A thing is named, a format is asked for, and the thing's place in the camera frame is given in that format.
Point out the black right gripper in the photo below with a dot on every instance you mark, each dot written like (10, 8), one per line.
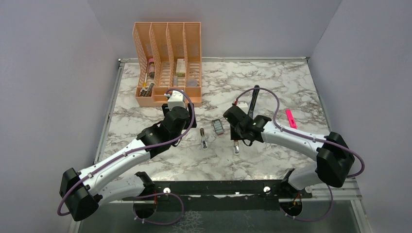
(233, 136)

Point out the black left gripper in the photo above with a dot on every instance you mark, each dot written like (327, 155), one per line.
(190, 109)

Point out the blue stapler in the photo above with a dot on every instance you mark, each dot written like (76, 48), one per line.
(253, 101)

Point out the small white stapler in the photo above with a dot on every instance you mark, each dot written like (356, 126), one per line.
(203, 139)

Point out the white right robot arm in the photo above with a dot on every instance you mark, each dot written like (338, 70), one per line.
(332, 161)

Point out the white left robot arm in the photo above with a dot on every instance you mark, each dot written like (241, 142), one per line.
(83, 191)

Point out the clear tape roll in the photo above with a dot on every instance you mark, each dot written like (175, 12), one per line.
(192, 82)

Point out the black label card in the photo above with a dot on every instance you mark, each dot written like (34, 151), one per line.
(146, 91)

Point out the pink highlighter marker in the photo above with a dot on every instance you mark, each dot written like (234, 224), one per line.
(291, 119)

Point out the green white small box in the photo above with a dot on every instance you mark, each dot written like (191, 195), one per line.
(180, 67)

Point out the pink glue stick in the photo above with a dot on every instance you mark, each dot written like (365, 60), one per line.
(151, 66)

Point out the orange plastic desk organizer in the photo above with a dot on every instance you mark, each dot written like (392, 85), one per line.
(166, 42)

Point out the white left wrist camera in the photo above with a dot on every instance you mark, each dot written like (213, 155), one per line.
(176, 99)

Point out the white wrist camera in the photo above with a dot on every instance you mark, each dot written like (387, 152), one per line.
(243, 105)
(176, 99)

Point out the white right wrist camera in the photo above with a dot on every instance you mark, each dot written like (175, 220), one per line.
(243, 105)

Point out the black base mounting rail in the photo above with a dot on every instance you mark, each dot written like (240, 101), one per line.
(174, 196)

